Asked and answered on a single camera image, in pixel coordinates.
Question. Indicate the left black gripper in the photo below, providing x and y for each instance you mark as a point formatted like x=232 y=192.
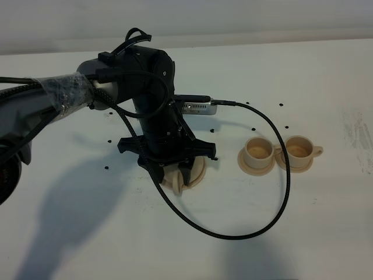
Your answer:
x=167 y=147

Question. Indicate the beige ceramic teapot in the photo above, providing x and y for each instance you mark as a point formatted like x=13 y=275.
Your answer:
x=174 y=181

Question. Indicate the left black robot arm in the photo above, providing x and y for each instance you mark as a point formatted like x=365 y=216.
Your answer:
x=136 y=82

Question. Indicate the beige teapot saucer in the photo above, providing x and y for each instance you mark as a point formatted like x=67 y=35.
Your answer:
x=198 y=170

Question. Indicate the left beige cup saucer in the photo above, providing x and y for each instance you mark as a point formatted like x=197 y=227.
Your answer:
x=253 y=171

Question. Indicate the beige cup saucer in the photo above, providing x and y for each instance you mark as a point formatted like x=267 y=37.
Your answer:
x=253 y=171
x=282 y=164

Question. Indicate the left beige teacup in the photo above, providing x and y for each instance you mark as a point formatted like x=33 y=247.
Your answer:
x=258 y=152

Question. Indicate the beige teacup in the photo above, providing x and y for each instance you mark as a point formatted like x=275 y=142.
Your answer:
x=258 y=152
x=300 y=150

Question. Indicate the right beige cup saucer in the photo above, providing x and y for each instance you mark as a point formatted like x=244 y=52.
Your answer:
x=282 y=164

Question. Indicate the right beige teacup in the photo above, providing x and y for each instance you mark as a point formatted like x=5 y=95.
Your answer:
x=300 y=150

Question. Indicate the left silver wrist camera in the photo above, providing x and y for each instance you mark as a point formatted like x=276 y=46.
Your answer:
x=195 y=104

